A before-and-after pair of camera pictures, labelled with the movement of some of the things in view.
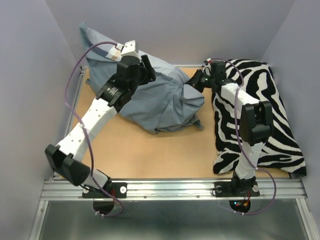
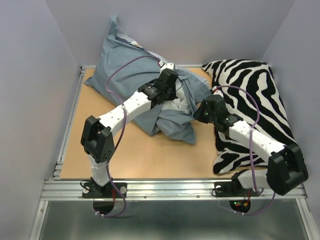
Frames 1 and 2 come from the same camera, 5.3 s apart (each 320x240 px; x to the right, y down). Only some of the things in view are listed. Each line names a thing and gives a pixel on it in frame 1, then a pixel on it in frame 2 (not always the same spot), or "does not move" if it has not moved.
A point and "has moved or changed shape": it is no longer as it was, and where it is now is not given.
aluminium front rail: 290,189 does not move
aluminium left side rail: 82,69 does not move
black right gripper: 194,81 → 199,114
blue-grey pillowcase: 168,104 has moved or changed shape
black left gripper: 146,78 → 172,95
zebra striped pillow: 248,110 does not move
